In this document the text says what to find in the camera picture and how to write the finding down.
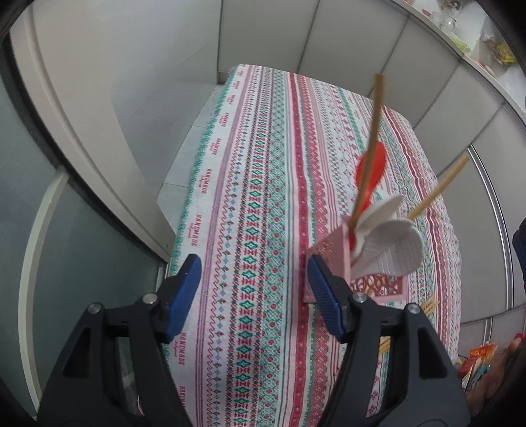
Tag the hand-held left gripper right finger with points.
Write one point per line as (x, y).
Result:
(324, 295)

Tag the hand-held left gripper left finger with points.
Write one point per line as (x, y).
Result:
(185, 295)

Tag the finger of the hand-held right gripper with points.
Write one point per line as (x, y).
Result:
(521, 250)

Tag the pink perforated utensil basket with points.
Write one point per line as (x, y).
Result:
(339, 254)

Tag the white ribbed plastic spoon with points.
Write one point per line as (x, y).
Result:
(390, 250)

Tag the long bamboo chopstick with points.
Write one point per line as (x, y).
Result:
(376, 98)
(439, 185)

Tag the red plastic spoon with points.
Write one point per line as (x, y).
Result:
(376, 168)

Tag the frosted glass sliding door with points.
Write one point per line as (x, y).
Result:
(82, 267)

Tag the striped patterned tablecloth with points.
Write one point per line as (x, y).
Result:
(246, 205)

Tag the colourful packets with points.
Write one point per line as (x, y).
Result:
(478, 357)

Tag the white kitchen countertop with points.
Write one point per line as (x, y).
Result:
(478, 69)

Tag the yellow green snack bag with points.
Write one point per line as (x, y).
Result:
(503, 53)

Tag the plate of green vegetables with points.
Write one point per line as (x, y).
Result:
(461, 41)

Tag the clear glass jar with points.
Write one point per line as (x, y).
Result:
(448, 20)

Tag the metal trim rail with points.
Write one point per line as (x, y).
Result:
(499, 213)

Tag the white door frame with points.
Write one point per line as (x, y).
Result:
(61, 102)

